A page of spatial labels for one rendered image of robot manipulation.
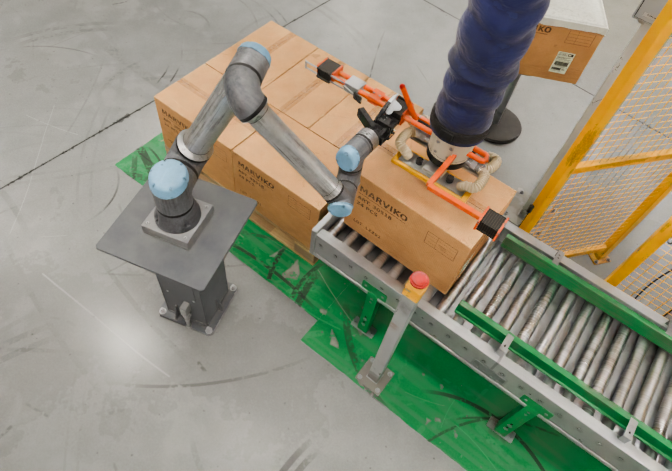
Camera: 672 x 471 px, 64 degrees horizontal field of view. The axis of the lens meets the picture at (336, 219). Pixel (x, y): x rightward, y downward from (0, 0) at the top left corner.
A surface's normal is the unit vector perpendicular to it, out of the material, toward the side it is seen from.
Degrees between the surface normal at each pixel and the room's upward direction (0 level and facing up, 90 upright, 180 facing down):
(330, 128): 0
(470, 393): 0
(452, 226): 0
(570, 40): 90
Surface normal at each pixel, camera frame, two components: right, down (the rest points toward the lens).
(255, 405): 0.10, -0.58
